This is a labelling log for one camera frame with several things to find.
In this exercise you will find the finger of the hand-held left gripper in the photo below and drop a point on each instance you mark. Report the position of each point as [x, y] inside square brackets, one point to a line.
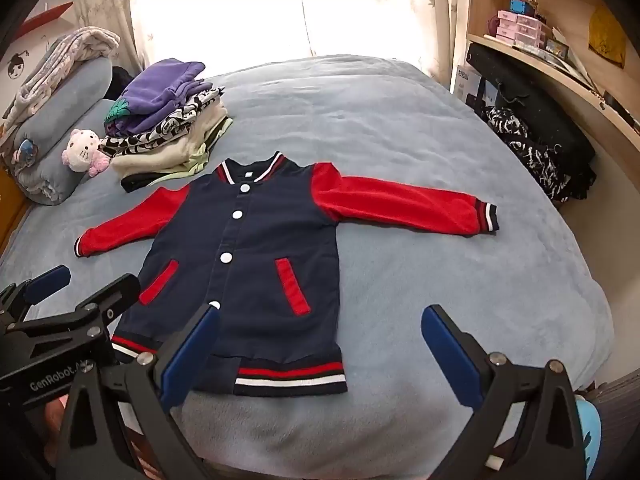
[50, 280]
[117, 292]

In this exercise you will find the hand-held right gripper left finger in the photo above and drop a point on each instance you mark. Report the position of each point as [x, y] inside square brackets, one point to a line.
[187, 355]

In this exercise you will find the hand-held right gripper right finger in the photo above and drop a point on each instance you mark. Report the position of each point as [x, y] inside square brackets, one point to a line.
[450, 355]

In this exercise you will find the navy and red varsity jacket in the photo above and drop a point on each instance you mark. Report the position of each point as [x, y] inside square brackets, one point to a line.
[250, 270]

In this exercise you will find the wooden headboard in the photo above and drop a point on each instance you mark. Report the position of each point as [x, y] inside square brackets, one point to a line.
[10, 210]

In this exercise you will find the black folded garment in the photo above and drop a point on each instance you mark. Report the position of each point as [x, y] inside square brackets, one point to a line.
[135, 183]

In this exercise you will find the white and pink plush cat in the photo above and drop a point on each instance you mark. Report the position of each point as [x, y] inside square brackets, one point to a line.
[82, 147]

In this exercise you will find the light green folded garment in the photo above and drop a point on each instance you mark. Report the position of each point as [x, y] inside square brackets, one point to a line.
[197, 164]

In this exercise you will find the light blue item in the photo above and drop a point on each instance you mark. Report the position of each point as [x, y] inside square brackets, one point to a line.
[587, 430]

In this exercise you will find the grey pillows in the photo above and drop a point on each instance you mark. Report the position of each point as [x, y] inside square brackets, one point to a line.
[65, 95]

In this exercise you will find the purple folded garment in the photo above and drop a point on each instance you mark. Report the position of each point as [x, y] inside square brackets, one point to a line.
[160, 87]

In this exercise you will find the black fuzzy cloth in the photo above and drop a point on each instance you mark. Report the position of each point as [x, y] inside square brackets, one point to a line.
[122, 82]

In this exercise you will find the black and white patterned cloth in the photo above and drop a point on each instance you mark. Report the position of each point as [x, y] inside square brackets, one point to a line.
[537, 160]

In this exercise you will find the blue fleece bed blanket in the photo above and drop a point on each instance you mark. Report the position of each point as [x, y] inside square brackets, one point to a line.
[400, 135]

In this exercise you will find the pale floral folded blanket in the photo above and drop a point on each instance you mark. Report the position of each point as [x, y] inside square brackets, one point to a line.
[75, 45]

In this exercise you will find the long black case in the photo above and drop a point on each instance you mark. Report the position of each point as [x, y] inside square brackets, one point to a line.
[540, 105]

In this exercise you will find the white printed carton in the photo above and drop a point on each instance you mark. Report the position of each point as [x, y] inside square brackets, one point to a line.
[467, 82]

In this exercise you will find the floral sheer curtain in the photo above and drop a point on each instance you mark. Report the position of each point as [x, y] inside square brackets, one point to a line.
[115, 10]

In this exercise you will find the colourful printed box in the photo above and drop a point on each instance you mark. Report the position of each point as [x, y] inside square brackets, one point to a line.
[556, 48]

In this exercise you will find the pink drawer organizer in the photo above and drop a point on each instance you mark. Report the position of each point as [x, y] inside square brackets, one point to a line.
[525, 27]

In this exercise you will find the yellow cloth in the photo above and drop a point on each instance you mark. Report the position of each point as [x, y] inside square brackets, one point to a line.
[607, 35]

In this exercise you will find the small blue box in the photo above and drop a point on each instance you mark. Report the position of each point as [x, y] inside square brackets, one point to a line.
[522, 5]

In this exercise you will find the cartoon face wall sticker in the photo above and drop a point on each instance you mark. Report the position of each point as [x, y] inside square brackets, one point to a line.
[16, 66]

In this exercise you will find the wooden wall shelf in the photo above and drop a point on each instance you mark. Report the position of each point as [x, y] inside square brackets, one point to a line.
[500, 5]

